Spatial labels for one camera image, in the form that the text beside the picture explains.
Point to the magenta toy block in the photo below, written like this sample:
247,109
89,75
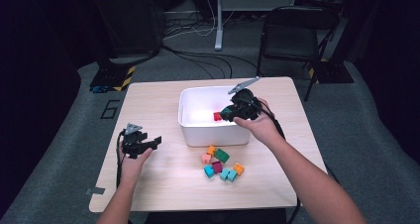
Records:
217,167

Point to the person's right hand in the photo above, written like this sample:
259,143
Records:
262,128

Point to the pink toy block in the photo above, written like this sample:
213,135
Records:
206,159

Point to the light teal toy block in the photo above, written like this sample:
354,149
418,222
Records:
224,174

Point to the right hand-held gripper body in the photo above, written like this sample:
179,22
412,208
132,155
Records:
246,106

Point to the person's left hand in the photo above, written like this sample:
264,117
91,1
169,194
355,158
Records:
132,169

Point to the black yellow striped stand base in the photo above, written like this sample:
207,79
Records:
109,77

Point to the white desk frame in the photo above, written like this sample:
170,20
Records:
218,19

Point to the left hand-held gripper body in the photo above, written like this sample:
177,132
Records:
132,144

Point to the red toy block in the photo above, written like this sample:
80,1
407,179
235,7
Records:
217,116

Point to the grey tape strip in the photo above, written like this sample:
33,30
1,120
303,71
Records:
95,191

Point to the white plastic bin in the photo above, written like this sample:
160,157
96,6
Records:
198,101

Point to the green toy block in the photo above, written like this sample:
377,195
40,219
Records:
226,112
222,156

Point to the black panel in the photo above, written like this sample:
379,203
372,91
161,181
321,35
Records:
132,19

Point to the small orange toy block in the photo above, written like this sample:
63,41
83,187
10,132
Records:
211,150

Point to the black folding chair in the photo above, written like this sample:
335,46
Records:
290,42

